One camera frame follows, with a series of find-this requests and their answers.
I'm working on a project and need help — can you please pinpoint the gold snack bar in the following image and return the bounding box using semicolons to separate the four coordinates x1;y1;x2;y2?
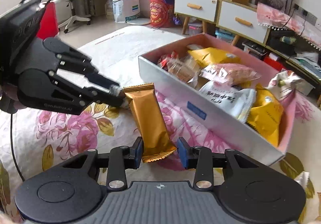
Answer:
124;83;176;163

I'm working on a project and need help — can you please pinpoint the white black text packet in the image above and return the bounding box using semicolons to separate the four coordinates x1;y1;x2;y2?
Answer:
199;81;256;123

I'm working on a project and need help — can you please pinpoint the white shopping bag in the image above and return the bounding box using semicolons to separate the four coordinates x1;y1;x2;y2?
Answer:
112;0;140;23

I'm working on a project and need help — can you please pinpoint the white green patterned packet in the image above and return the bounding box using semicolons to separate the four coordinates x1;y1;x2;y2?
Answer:
266;70;304;101

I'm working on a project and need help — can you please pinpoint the floral bed sheet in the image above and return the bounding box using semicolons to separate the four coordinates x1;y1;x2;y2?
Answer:
1;26;320;223

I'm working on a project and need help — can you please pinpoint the yellow snack bag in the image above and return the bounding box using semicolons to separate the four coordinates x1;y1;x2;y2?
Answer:
187;47;241;68

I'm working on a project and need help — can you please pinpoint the red cartoon barrel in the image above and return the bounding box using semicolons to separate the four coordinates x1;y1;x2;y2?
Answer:
150;0;174;28

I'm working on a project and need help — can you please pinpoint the pink floral cloth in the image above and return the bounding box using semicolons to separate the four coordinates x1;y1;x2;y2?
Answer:
257;3;320;50

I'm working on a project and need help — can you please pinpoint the clear wrapped cream snack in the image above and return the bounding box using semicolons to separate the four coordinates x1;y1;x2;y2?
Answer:
168;59;200;88

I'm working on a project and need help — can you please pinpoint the low wooden tv cabinet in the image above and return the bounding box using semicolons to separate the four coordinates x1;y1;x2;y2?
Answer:
265;27;320;108

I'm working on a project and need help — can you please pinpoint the pink cardboard box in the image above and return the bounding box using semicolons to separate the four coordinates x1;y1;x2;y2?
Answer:
138;34;296;165

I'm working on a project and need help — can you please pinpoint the pink zip bag snack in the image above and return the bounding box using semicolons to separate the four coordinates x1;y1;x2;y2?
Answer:
200;63;261;86

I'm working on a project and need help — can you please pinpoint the wooden drawer cabinet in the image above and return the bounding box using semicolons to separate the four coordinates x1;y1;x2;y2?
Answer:
174;0;270;45

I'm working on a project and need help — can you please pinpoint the red snack packet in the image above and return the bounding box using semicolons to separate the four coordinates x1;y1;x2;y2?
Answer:
157;51;179;71

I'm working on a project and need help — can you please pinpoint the orange yellow snack pack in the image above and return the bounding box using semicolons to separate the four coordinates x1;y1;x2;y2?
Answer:
246;84;283;147

